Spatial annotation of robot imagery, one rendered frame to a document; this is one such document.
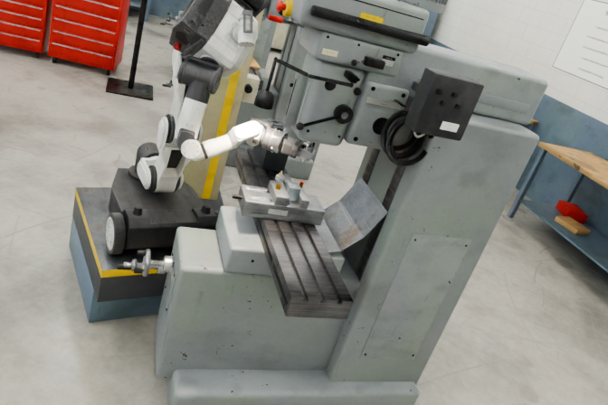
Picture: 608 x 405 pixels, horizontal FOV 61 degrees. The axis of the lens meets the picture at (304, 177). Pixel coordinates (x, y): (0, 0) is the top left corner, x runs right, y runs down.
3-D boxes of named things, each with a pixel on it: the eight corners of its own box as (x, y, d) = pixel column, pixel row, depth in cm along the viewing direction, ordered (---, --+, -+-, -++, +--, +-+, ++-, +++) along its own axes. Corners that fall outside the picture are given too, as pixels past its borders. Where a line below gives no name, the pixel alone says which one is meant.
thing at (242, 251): (223, 273, 207) (231, 249, 203) (214, 226, 237) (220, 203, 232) (337, 282, 225) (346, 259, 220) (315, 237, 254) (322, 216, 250)
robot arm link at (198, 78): (175, 94, 199) (186, 60, 198) (180, 95, 208) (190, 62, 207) (205, 103, 200) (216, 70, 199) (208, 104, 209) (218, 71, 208)
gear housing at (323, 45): (314, 59, 181) (322, 31, 177) (297, 42, 202) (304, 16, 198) (397, 79, 193) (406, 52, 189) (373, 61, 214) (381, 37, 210)
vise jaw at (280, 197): (273, 204, 213) (276, 196, 211) (267, 187, 226) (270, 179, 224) (288, 206, 215) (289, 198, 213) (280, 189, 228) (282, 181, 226)
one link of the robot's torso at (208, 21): (147, 55, 219) (176, 31, 189) (185, -5, 230) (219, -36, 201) (204, 97, 233) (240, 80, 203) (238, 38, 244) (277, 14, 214)
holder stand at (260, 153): (261, 168, 260) (271, 132, 252) (251, 150, 278) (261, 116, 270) (283, 172, 264) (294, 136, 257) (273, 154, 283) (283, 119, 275)
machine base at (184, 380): (166, 428, 221) (175, 395, 213) (163, 329, 272) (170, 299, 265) (408, 421, 264) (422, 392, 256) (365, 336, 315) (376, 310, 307)
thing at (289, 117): (284, 124, 201) (299, 72, 193) (281, 120, 204) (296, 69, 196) (293, 126, 202) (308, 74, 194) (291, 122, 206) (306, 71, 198)
